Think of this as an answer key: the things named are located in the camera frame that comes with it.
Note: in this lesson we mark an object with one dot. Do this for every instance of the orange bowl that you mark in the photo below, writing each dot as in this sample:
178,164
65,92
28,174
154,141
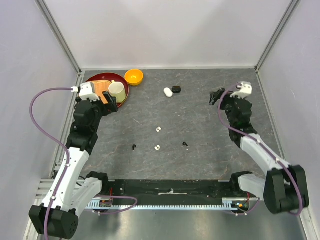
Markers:
134,77

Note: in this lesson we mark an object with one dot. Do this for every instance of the pale green cup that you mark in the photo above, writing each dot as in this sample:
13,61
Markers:
117,89

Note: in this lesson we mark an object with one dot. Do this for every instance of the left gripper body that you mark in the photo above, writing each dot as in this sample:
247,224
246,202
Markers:
104,109

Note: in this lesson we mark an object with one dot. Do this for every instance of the black earbud charging case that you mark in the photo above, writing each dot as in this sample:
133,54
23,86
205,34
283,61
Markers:
176,89

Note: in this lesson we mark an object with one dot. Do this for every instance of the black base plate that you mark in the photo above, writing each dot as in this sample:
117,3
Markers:
206,188

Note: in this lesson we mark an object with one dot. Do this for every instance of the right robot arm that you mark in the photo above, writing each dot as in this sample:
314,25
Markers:
284,188

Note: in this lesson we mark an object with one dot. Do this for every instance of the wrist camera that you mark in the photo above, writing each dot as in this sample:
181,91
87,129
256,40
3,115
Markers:
87,92
244,90

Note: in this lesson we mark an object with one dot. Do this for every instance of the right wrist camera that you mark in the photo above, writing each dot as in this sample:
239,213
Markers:
244,90

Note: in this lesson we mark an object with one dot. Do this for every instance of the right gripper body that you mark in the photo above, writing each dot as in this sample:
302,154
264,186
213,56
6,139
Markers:
227,100

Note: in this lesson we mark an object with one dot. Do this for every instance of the red round tray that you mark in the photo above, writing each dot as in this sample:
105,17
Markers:
111,76

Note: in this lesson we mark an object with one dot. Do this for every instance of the woven bamboo mat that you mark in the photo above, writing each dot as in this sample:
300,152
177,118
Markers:
101,86

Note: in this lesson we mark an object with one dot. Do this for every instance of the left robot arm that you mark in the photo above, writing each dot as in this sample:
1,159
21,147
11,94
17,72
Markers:
58,214

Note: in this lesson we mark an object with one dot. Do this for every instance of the slotted cable duct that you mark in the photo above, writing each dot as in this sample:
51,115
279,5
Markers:
172,202

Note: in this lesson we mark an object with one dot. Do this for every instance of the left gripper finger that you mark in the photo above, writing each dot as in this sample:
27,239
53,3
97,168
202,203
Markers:
113,107
107,96

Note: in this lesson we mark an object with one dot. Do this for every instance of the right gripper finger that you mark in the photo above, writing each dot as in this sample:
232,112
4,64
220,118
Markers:
214,97
221,91

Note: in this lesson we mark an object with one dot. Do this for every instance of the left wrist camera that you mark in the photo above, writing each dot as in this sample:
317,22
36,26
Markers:
87,92

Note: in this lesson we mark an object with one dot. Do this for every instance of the white earbud charging case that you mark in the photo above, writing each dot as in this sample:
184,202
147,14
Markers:
168,92

